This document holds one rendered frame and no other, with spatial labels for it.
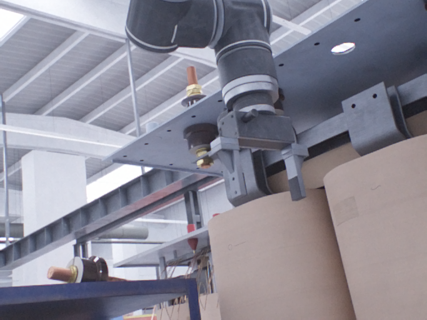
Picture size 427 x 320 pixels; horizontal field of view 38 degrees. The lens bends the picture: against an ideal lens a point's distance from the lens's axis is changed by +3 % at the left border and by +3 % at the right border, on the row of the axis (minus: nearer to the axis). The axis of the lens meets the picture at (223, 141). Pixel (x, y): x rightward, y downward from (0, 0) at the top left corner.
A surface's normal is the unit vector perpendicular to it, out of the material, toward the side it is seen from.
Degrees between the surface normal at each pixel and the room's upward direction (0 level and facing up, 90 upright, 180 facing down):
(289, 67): 180
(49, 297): 90
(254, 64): 90
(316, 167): 90
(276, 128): 90
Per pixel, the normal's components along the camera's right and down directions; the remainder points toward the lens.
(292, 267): -0.26, -0.30
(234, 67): -0.50, -0.22
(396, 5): 0.15, 0.93
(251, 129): 0.55, -0.37
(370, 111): -0.72, -0.14
